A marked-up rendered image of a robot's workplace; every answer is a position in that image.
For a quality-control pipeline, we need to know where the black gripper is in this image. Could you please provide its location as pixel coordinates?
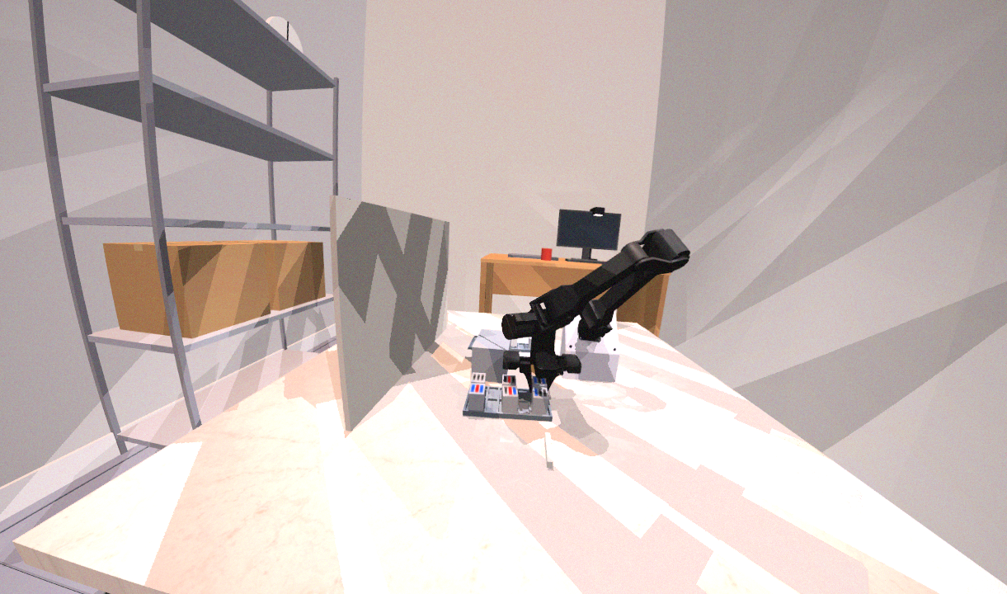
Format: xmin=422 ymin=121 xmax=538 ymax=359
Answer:
xmin=502 ymin=336 xmax=581 ymax=392

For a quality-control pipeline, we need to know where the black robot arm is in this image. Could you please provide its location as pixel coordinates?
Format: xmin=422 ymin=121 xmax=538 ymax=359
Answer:
xmin=501 ymin=229 xmax=690 ymax=380

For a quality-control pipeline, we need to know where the white flat panel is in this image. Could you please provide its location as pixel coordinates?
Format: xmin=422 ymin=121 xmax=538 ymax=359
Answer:
xmin=329 ymin=195 xmax=449 ymax=431

